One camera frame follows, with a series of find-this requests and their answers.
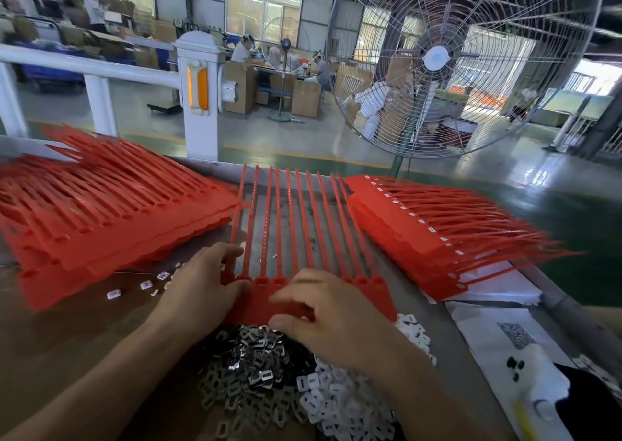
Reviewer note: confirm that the red plastic seal strip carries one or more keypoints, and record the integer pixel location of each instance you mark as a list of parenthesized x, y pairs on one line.
[(301, 222)]

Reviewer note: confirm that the person's left thumb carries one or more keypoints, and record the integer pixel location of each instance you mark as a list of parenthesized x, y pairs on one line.
[(237, 292)]

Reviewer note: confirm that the orange reflector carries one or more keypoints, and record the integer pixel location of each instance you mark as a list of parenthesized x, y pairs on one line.
[(203, 88)]

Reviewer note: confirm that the scattered white clips group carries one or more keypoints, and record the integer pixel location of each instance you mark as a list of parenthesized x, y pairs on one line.
[(146, 284)]

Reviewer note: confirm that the blue crates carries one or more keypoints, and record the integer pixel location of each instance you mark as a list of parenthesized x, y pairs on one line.
[(53, 69)]

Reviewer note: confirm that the grey metal pipe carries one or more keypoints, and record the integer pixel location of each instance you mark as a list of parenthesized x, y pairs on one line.
[(573, 309)]

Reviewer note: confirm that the tall cardboard box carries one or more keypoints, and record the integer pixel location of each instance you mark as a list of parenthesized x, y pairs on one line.
[(239, 88)]

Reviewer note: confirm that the person's left hand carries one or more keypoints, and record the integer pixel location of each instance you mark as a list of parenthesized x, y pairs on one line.
[(199, 290)]

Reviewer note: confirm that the person's right middle finger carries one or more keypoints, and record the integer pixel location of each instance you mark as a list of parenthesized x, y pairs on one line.
[(311, 278)]

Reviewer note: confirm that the person's right thumb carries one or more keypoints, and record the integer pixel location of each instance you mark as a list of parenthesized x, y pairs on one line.
[(289, 324)]

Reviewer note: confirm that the pile of metal clips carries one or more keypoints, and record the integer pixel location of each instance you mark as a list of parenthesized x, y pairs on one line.
[(252, 363)]

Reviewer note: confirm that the small pedestal fan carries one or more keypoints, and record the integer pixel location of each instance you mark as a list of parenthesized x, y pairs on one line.
[(285, 47)]

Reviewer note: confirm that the stack of unfilled red seals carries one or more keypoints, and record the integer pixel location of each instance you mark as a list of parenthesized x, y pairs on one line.
[(107, 212)]

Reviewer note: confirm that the person's right forearm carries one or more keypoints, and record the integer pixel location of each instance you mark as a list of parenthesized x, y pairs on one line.
[(432, 402)]

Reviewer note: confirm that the black cloth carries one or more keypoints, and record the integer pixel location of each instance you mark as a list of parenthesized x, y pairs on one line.
[(593, 406)]

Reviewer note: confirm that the white printed paper sheet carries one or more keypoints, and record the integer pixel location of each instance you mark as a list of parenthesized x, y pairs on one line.
[(491, 358)]

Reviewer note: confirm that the stack of clipped red seals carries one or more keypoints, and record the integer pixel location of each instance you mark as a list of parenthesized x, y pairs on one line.
[(427, 231)]

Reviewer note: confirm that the white railing with post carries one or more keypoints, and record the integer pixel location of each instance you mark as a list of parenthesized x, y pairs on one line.
[(201, 129)]

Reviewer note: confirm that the person's left forearm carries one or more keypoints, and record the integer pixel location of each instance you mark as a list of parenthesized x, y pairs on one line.
[(97, 387)]

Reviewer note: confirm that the large metal floor fan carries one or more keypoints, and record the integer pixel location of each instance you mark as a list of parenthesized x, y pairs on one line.
[(466, 56)]

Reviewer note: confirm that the person's right hand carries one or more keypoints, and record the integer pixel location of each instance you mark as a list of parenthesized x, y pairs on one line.
[(345, 319)]

